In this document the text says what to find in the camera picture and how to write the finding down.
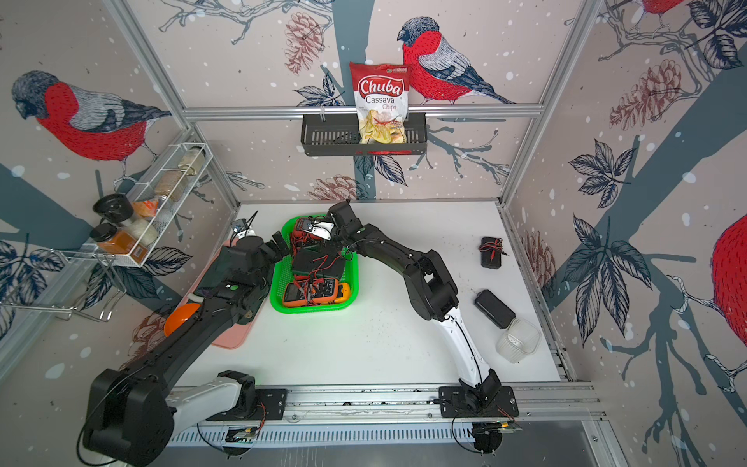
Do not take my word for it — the small black multimeter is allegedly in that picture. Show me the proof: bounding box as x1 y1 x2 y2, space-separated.
479 237 507 270

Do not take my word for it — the black face-down multimeter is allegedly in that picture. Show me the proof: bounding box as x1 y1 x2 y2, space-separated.
291 248 346 279

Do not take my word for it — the yellow multimeter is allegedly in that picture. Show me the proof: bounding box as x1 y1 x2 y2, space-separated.
334 282 352 305

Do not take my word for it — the white wire spice rack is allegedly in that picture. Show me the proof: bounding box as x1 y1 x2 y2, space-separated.
111 142 213 268

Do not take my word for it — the orange bowl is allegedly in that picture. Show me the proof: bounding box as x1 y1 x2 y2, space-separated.
163 303 200 337

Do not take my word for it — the black flat device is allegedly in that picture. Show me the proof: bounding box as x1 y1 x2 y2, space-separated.
474 289 517 330

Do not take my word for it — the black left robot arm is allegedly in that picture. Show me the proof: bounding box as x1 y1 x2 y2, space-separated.
76 233 290 466

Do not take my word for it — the red multimeter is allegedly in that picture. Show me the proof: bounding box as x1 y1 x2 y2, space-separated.
290 217 330 246

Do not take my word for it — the black lid spice jar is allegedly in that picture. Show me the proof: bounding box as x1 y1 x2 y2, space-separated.
93 193 134 225

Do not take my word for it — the black wall basket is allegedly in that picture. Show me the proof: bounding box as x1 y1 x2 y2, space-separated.
301 114 428 157

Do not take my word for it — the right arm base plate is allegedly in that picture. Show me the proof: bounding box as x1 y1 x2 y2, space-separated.
438 386 519 420

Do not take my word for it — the clear plastic container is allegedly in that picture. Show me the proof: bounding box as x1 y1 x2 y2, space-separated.
496 317 542 364

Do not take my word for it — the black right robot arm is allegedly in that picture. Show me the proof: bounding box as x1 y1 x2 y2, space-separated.
297 200 502 414

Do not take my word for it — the cassava chips bag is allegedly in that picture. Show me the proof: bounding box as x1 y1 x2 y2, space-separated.
349 63 410 144

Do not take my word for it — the amber spice jar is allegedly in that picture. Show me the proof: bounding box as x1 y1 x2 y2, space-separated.
91 223 147 259

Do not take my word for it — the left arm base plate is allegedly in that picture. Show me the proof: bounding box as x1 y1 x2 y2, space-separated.
207 388 288 421

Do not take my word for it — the wire wall hook rack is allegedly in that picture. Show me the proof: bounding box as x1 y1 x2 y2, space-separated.
1 247 128 330

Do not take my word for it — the orange black multimeter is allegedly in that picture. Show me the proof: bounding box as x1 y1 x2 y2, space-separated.
282 278 340 309

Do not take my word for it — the green plastic basket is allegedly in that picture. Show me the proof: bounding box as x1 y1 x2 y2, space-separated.
270 214 360 314

